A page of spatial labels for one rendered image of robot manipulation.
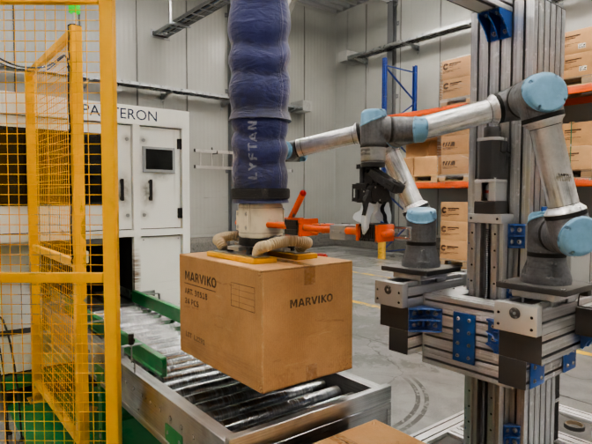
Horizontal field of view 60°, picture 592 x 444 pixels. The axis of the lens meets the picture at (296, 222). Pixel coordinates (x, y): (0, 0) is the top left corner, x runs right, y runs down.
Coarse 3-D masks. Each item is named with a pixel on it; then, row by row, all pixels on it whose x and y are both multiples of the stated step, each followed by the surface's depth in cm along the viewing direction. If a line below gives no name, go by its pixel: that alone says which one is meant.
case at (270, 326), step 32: (192, 256) 198; (320, 256) 196; (192, 288) 199; (224, 288) 179; (256, 288) 163; (288, 288) 167; (320, 288) 176; (192, 320) 200; (224, 320) 180; (256, 320) 164; (288, 320) 168; (320, 320) 176; (192, 352) 201; (224, 352) 181; (256, 352) 164; (288, 352) 168; (320, 352) 177; (256, 384) 165; (288, 384) 169
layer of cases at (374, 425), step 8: (368, 424) 172; (376, 424) 172; (384, 424) 172; (344, 432) 166; (352, 432) 166; (360, 432) 166; (368, 432) 166; (376, 432) 166; (384, 432) 166; (392, 432) 166; (400, 432) 166; (320, 440) 160; (328, 440) 160; (336, 440) 160; (344, 440) 160; (352, 440) 160; (360, 440) 160; (368, 440) 160; (376, 440) 160; (384, 440) 160; (392, 440) 160; (400, 440) 160; (408, 440) 160; (416, 440) 160
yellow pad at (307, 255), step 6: (288, 246) 196; (270, 252) 199; (276, 252) 196; (282, 252) 195; (288, 252) 192; (294, 252) 190; (300, 252) 190; (306, 252) 191; (288, 258) 190; (294, 258) 187; (300, 258) 187; (306, 258) 188; (312, 258) 190
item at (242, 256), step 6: (210, 252) 198; (216, 252) 196; (222, 252) 194; (228, 252) 191; (234, 252) 191; (240, 252) 191; (246, 252) 185; (222, 258) 191; (228, 258) 187; (234, 258) 184; (240, 258) 180; (246, 258) 178; (252, 258) 176; (258, 258) 176; (264, 258) 177; (270, 258) 178; (276, 258) 180
